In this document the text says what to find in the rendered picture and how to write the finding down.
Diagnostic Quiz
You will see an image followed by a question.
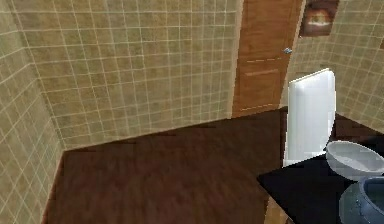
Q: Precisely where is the brown wooden room door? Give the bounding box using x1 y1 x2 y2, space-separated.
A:
231 0 304 119

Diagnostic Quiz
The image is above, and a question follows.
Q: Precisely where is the black counter table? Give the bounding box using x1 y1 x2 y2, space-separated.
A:
256 153 384 224

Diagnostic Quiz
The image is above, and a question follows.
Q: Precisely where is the white bowl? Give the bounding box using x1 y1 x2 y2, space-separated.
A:
325 140 384 183

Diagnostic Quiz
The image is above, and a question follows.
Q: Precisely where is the blue-grey round pot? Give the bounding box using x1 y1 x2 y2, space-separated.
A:
338 175 384 224

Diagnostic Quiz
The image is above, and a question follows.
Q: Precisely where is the brown framed wall picture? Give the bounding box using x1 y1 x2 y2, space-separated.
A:
298 0 341 38

